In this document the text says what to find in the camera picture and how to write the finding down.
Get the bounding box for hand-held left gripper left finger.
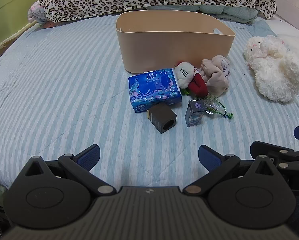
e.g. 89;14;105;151
23;144;115;197

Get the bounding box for blue tissue pack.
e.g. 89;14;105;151
128;68;182;113

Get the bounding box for blue striped bed sheet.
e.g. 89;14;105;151
0;12;299;188

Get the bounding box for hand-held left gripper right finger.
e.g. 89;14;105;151
183;144;277;197

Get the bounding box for black box with round hole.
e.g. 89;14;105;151
146;102;177;134

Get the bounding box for beige cloth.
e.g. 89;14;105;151
202;55;231;97

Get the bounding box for clear bag with green string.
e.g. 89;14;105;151
203;95;234;123

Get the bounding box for white pillow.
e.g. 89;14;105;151
267;17;299;55

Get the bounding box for green plastic storage bin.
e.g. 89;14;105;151
0;0;46;53

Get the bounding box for white plush lamb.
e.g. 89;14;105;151
244;35;299;103

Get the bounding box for small white red plush toy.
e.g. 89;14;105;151
174;61;209;97

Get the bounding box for beige plastic storage basket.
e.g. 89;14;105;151
115;10;236;72

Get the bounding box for pink floral cloth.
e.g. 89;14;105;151
27;1;56;28

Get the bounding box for teal quilt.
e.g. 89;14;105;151
144;4;259;24

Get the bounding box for small dark blue star box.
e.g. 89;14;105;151
185;99;206;127

